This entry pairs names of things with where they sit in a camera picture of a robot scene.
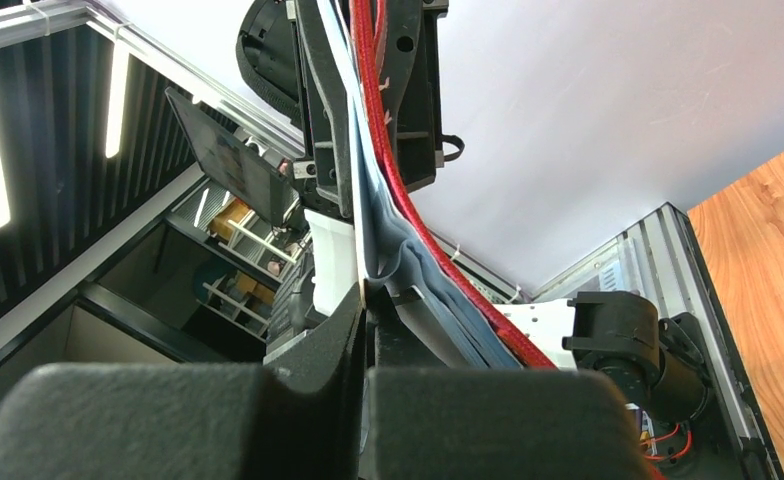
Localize tilted monitor screen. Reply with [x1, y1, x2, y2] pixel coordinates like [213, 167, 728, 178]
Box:
[165, 87, 297, 227]

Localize white cards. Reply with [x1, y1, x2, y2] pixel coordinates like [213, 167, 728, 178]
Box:
[315, 0, 522, 371]

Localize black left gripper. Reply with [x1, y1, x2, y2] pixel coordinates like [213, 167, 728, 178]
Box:
[235, 0, 449, 219]

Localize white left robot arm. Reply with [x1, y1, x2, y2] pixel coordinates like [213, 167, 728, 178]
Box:
[235, 1, 715, 430]

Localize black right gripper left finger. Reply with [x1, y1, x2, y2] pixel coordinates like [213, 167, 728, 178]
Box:
[0, 286, 365, 479]

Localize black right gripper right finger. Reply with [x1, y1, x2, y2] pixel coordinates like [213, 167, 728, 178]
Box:
[365, 284, 652, 480]

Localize red leather card holder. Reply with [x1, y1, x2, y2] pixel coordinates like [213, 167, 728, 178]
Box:
[348, 0, 559, 371]

